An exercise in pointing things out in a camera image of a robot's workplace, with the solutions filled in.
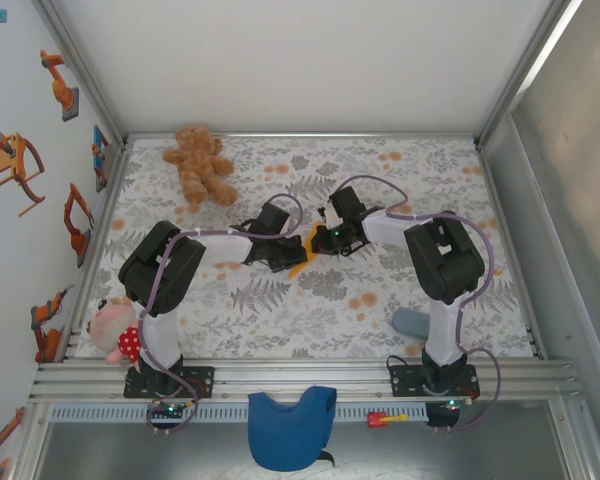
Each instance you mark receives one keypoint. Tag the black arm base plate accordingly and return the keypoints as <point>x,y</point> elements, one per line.
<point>405,380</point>
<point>202,380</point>

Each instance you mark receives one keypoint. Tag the circuit board with LED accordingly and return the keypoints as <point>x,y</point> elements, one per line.
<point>169,410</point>
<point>455,405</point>

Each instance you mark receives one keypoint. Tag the aluminium frame leg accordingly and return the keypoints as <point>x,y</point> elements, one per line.
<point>577,440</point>
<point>30,440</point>

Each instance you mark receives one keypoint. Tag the red and yellow tool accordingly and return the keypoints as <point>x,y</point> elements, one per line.
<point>377,420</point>

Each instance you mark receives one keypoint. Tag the orange claw sticker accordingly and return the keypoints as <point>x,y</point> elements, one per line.
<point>7,160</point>

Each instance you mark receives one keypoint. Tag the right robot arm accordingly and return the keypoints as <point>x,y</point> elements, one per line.
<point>445,265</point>

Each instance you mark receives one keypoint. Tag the blue and orange sticker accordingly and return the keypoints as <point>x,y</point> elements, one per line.
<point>100,155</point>

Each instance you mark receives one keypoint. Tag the grey-blue cylinder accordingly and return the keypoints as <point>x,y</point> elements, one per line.
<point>410,322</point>

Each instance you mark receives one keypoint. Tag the aluminium frame post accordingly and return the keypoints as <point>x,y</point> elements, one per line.
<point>521,75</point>
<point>86,75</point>

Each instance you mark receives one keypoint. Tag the aluminium side rail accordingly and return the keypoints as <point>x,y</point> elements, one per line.
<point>510,250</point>
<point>97,250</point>

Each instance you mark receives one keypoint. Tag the wide aluminium frame rail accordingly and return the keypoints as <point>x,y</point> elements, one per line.
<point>305,372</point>

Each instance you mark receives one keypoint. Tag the thin aluminium frame rail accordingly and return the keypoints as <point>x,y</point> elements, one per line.
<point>330,135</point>

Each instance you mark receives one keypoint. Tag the brown teddy bear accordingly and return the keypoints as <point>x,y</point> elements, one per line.
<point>197,160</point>

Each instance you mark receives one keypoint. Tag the pink plush toy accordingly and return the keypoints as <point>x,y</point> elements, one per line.
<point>110,325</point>

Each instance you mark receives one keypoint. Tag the blue cloth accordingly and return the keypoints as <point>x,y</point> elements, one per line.
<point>285,435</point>

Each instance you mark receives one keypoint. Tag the orange cloth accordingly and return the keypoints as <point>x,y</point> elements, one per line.
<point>298,271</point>

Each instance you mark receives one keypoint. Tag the floral tablecloth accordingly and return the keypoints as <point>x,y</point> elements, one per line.
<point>280,325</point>

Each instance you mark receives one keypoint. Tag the orange arm sticker grey base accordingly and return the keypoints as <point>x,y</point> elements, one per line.
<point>60,87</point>

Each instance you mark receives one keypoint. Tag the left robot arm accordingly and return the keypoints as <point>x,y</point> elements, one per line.
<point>160,270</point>

